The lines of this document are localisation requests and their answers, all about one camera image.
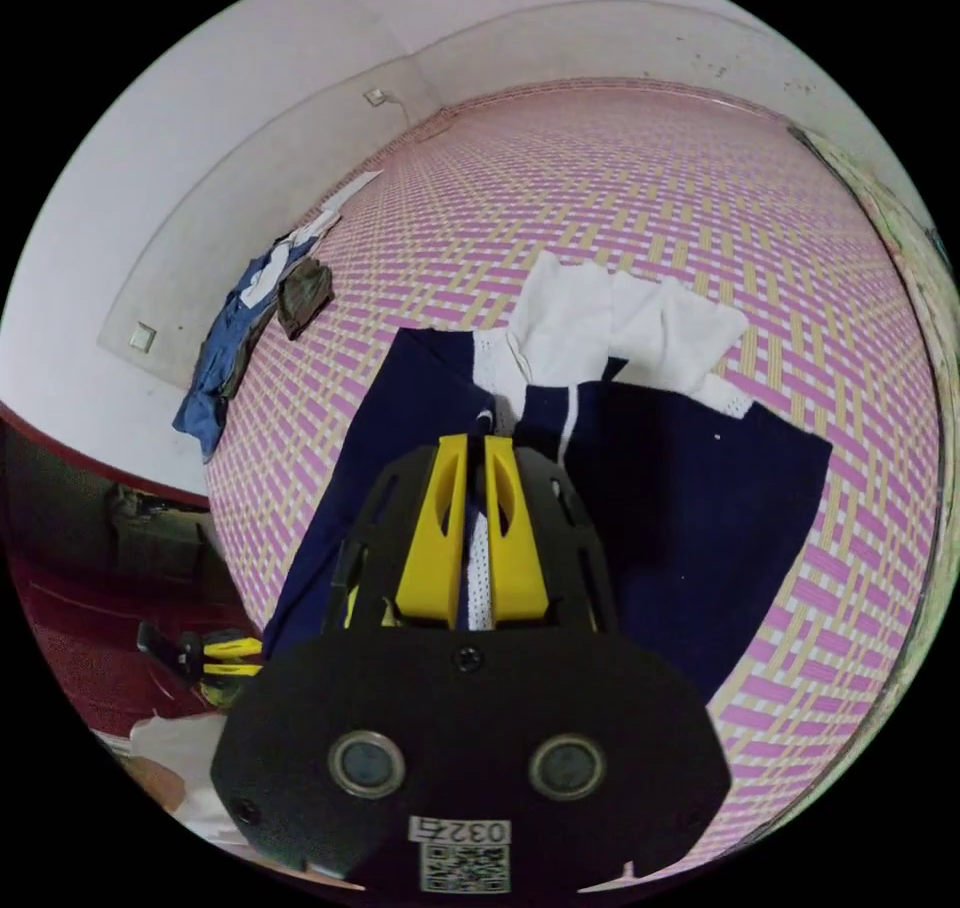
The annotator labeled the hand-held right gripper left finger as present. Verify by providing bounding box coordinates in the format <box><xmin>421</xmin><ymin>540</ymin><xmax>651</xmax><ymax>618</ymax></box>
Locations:
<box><xmin>394</xmin><ymin>434</ymin><xmax>469</xmax><ymax>630</ymax></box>

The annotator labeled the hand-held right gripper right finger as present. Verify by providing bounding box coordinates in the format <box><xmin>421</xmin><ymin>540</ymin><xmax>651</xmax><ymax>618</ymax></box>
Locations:
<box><xmin>485</xmin><ymin>436</ymin><xmax>551</xmax><ymax>630</ymax></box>

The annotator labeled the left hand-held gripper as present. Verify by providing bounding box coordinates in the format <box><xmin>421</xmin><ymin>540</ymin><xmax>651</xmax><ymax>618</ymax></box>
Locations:
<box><xmin>137</xmin><ymin>620</ymin><xmax>265</xmax><ymax>708</ymax></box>

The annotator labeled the dark blue short-sleeve shirt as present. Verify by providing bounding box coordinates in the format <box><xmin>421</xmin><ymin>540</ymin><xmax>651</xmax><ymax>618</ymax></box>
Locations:
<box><xmin>262</xmin><ymin>326</ymin><xmax>835</xmax><ymax>702</ymax></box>

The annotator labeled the person's body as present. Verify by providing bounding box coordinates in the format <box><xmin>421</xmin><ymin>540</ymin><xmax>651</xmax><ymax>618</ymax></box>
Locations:
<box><xmin>89</xmin><ymin>711</ymin><xmax>260</xmax><ymax>851</ymax></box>

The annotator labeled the white garment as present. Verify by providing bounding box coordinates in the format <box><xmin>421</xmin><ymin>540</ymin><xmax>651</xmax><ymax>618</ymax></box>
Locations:
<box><xmin>507</xmin><ymin>249</ymin><xmax>751</xmax><ymax>400</ymax></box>

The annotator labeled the pile of clothes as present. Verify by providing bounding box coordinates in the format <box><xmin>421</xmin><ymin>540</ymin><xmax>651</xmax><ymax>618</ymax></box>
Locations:
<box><xmin>171</xmin><ymin>168</ymin><xmax>385</xmax><ymax>464</ymax></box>

